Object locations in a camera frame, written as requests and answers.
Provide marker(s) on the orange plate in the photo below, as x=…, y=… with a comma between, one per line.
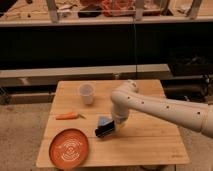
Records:
x=69, y=149

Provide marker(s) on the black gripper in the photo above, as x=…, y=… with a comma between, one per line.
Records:
x=105, y=130

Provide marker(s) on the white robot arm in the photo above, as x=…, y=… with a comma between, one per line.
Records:
x=194, y=116

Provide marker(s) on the translucent plastic cup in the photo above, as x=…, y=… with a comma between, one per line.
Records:
x=86, y=92

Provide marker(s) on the orange carrot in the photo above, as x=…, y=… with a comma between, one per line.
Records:
x=68, y=116

